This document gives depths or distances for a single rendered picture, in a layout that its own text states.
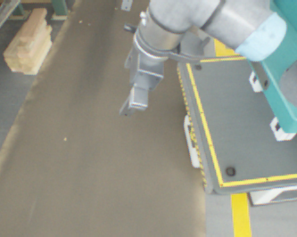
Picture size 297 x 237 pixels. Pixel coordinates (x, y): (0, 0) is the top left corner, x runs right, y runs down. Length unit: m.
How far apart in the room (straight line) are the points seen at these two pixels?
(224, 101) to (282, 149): 0.31
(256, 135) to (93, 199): 0.79
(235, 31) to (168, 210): 0.95
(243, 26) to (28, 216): 1.20
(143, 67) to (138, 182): 0.87
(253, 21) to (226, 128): 0.70
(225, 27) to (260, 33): 0.05
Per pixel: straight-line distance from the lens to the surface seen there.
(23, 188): 1.38
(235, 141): 1.01
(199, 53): 0.46
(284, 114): 0.64
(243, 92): 1.18
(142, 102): 0.44
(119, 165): 1.27
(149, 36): 0.41
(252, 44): 0.38
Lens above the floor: 1.16
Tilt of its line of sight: 55 degrees down
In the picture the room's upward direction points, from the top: 2 degrees counter-clockwise
